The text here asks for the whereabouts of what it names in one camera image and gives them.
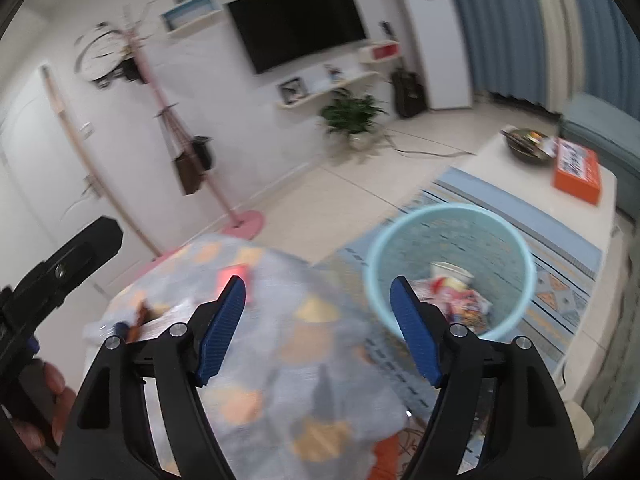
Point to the blue white box shelf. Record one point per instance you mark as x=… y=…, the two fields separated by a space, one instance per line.
x=192 y=15

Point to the low white wall shelf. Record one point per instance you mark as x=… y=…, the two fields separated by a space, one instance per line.
x=325 y=91

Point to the black wall television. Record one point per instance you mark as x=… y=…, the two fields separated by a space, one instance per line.
x=297 y=25

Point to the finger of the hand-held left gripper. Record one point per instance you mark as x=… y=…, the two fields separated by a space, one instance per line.
x=80 y=255

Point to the black hat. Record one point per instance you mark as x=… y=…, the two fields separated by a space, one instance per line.
x=132 y=69

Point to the white light switch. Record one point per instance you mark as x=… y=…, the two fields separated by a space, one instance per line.
x=87 y=130

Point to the red white noodle cup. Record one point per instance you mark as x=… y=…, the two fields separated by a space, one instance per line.
x=450 y=272

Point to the blue patterned rug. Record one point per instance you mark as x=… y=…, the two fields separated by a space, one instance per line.
x=555 y=280

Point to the pink coat rack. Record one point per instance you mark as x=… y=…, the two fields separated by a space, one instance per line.
x=200 y=160

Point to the butterfly picture frame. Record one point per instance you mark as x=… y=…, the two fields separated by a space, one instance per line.
x=292 y=90

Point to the orange box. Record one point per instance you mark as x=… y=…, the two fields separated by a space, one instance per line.
x=577 y=170

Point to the teal sofa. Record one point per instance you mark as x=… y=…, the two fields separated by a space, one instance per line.
x=600 y=120

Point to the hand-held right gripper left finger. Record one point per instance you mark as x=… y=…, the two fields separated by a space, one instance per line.
x=222 y=330

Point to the black hanging bag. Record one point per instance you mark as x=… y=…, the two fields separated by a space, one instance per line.
x=204 y=152

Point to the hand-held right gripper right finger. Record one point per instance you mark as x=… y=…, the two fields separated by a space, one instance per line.
x=415 y=330

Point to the white printed leaflet box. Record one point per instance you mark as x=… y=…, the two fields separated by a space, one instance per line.
x=165 y=322

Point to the green potted plant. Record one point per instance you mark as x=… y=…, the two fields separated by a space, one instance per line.
x=352 y=115

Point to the small black figure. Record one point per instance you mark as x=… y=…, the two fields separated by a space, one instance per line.
x=386 y=30

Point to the dark bowl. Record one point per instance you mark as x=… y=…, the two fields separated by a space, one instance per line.
x=527 y=147

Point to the blue curtain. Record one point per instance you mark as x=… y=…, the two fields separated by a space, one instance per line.
x=610 y=25
x=495 y=30

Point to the white coffee table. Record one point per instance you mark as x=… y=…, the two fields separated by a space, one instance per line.
x=520 y=185

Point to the white door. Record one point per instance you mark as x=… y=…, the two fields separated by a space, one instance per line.
x=40 y=185

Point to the brown hanging bag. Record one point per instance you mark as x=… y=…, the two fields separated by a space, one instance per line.
x=187 y=172

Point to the light blue plastic basket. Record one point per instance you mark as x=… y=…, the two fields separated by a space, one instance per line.
x=450 y=240

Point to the white standing air conditioner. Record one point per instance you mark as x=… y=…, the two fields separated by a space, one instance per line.
x=435 y=35

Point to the grey scale-pattern tablecloth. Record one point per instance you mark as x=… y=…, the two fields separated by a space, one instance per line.
x=310 y=360

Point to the white sheer curtain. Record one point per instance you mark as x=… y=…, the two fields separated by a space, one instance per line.
x=557 y=35

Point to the person's left hand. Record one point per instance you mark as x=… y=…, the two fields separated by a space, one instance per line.
x=62 y=400

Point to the red white drawer shelf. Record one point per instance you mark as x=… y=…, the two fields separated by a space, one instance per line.
x=380 y=52

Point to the pink white plastic bottle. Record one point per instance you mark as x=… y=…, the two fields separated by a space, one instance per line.
x=452 y=294

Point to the orange patterned object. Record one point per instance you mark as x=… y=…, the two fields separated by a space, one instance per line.
x=392 y=457

